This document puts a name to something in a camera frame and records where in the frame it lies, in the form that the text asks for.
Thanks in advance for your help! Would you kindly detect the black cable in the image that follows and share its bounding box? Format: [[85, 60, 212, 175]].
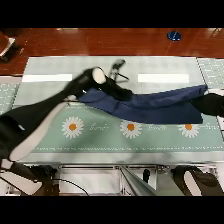
[[52, 178, 91, 197]]

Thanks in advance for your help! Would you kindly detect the silver frame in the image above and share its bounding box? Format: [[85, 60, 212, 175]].
[[0, 161, 224, 197]]

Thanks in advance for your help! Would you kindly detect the blue garment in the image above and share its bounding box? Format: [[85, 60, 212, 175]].
[[77, 84, 210, 125]]

